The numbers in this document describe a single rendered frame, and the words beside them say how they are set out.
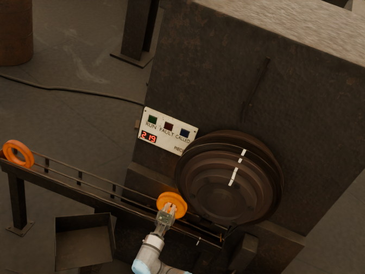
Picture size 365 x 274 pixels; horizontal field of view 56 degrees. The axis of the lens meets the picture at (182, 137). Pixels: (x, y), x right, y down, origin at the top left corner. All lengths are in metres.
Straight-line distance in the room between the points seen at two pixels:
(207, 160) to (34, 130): 2.12
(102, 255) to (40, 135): 1.66
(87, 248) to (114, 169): 1.25
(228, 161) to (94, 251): 0.82
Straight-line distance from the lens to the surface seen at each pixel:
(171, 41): 1.39
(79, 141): 3.16
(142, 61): 4.40
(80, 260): 1.79
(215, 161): 1.38
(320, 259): 3.09
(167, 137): 1.60
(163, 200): 1.72
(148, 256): 1.57
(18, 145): 2.03
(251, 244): 1.80
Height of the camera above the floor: 2.17
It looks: 39 degrees down
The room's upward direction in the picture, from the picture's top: 18 degrees clockwise
